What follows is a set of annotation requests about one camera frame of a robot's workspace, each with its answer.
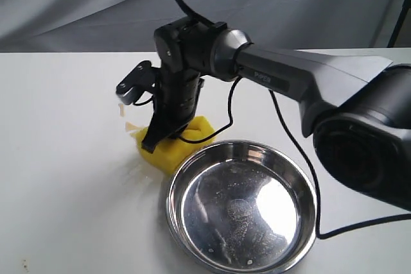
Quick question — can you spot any round stainless steel bowl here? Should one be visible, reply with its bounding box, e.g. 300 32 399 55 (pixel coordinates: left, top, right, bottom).
164 140 317 273

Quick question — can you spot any orange liquid spill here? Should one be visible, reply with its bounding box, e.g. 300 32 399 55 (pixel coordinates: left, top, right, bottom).
118 103 143 137

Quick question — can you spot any black cable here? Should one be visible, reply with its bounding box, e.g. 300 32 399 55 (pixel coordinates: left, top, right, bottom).
131 0 411 241

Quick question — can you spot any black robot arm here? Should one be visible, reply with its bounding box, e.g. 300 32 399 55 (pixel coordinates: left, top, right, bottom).
142 18 410 210

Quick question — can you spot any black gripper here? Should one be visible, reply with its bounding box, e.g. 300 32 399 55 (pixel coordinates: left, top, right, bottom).
141 68 203 153

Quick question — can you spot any yellow sponge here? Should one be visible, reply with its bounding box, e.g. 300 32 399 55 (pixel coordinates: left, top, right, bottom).
130 116 215 175

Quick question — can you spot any grey fabric backdrop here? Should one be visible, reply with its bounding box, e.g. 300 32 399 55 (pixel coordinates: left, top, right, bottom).
1 0 402 53

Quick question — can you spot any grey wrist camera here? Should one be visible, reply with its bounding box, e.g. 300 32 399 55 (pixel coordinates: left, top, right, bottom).
116 60 155 105

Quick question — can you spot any black stand pole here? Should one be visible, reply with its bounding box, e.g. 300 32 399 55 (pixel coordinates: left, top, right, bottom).
387 0 410 48

